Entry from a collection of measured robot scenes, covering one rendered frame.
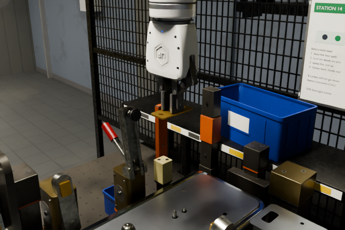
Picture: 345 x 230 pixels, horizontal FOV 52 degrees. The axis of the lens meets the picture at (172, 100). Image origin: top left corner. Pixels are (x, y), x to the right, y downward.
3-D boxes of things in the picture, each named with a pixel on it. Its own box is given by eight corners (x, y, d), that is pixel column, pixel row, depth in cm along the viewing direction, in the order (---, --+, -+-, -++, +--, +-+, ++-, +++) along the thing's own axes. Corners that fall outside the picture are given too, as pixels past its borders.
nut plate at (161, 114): (163, 119, 65) (163, 113, 64) (150, 114, 67) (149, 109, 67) (194, 109, 70) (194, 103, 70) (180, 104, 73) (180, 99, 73)
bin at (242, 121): (276, 163, 94) (282, 118, 90) (204, 127, 118) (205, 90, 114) (313, 147, 103) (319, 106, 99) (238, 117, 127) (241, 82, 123)
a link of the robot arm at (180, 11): (137, 2, 63) (138, 19, 64) (171, 4, 57) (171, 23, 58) (171, 0, 68) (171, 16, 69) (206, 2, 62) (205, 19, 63)
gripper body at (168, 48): (138, 14, 64) (140, 73, 68) (177, 17, 57) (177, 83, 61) (168, 11, 69) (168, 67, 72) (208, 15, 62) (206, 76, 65)
